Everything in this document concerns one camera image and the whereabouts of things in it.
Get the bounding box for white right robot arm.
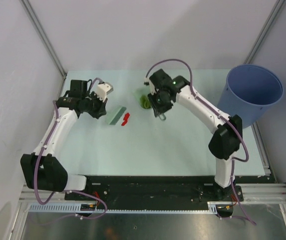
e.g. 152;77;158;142
144;69;242;201

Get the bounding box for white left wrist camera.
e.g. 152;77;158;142
95;82;113;102

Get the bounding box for left aluminium corner post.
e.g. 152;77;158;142
20;0;67;79

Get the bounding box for large red paper scrap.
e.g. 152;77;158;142
121;112;130;126

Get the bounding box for aluminium corner post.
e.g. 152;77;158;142
243;0;286;64
20;0;67;79

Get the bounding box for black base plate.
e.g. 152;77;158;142
70;176;241;201

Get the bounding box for blue plastic bucket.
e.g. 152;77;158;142
217;64;283;129

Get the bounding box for green hand brush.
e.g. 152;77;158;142
105;106;127;126

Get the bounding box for green plastic dustpan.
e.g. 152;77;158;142
133;86;166;121

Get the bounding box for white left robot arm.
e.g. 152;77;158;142
20;78;113;200

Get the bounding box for green paper scrap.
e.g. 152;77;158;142
140;95;151;109

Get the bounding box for white slotted cable duct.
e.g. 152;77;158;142
28;202;232;214

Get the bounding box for right aluminium corner post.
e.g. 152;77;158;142
243;0;286;64

